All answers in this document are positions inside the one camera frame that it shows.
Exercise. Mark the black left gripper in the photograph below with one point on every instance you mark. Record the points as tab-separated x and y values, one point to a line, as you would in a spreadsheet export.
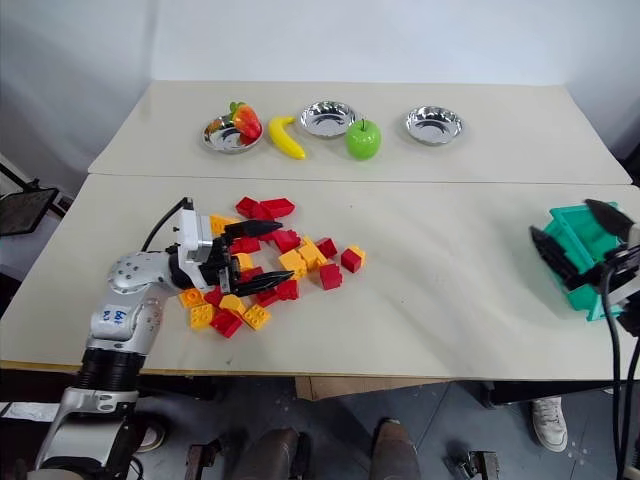
220	267

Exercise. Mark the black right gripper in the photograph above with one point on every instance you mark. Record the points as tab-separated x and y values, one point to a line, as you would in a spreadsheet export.
595	274

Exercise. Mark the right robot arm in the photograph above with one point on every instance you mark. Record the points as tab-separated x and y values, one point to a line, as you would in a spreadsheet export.
632	322

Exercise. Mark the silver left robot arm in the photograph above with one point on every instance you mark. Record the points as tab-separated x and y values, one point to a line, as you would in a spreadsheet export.
117	320

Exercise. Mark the teal plastic bin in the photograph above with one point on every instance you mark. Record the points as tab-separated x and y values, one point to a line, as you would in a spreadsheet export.
585	235

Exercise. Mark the red sloped building block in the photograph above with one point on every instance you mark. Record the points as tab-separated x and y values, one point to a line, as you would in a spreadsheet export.
226	324
277	206

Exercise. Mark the yellow sloped building block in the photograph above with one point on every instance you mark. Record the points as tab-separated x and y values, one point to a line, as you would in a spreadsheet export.
232	303

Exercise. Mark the yellow toy banana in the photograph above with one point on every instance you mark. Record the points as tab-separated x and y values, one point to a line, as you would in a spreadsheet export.
285	137

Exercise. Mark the silver metal bowl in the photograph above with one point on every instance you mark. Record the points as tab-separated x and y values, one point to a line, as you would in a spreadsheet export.
433	125
327	119
227	137

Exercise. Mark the red toy strawberry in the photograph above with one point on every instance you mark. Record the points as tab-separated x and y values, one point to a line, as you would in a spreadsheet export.
247	121

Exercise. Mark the green toy apple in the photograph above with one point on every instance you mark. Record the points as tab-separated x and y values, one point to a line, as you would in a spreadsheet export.
363	140

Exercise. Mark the white sneaker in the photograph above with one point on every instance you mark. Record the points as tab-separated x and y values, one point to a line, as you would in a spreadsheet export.
550	422

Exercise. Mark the worn pale shoe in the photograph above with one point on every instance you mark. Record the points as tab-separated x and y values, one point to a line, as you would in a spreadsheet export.
151	436

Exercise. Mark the dark rounded shape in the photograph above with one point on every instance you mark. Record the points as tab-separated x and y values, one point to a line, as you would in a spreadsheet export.
396	450

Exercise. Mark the black mesh stand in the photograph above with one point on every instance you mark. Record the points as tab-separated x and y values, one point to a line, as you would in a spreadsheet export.
22	207

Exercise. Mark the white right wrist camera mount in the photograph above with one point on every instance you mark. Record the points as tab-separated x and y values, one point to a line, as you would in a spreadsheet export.
627	292

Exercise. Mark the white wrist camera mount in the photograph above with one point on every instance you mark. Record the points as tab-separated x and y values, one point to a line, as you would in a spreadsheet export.
627	292
189	235

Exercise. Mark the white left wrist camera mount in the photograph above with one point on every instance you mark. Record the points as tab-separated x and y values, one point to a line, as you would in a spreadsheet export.
189	235

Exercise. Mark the dark metal bracket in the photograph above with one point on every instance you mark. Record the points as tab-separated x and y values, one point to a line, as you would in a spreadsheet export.
477	465
202	460

